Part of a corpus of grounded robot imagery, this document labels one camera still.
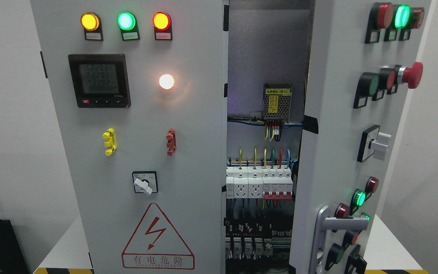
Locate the red handled circuit breaker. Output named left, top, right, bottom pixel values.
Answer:
left=262, top=166, right=293, bottom=201

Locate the white socket breaker row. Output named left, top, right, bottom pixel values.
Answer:
left=225, top=166, right=264, bottom=198

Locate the metal mesh power supply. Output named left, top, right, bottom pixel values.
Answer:
left=262, top=83, right=293, bottom=123

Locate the red indicator lamp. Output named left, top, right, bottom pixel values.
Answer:
left=152, top=11, right=173, bottom=41

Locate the grey cabinet door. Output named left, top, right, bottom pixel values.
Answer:
left=30, top=0, right=228, bottom=274
left=290, top=0, right=431, bottom=274

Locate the white selector switch right door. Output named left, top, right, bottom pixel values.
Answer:
left=357, top=124, right=392, bottom=162

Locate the white rotary selector switch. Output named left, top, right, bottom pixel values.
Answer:
left=132, top=170, right=159, bottom=196

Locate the silver door handle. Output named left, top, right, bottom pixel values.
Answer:
left=309, top=205, right=368, bottom=274

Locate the grey cabinet body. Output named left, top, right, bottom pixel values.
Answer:
left=223, top=0, right=314, bottom=274

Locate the red terminal connector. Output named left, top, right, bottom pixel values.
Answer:
left=166, top=128, right=177, bottom=156

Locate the green indicator lamp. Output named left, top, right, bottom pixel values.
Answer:
left=117, top=11, right=140, bottom=41

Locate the yellow indicator lamp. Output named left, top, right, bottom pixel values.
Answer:
left=81, top=12, right=104, bottom=41

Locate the red emergency stop button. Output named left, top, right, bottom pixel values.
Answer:
left=394, top=61, right=424, bottom=89

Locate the yellow terminal connector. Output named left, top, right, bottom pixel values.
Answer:
left=102, top=128, right=117, bottom=156

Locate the black digital power meter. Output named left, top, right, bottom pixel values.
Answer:
left=68, top=54, right=131, bottom=108

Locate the white glowing indicator lamp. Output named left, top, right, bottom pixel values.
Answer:
left=159, top=73, right=175, bottom=90

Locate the red electric hazard sticker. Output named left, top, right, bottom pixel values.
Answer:
left=121, top=203, right=195, bottom=269

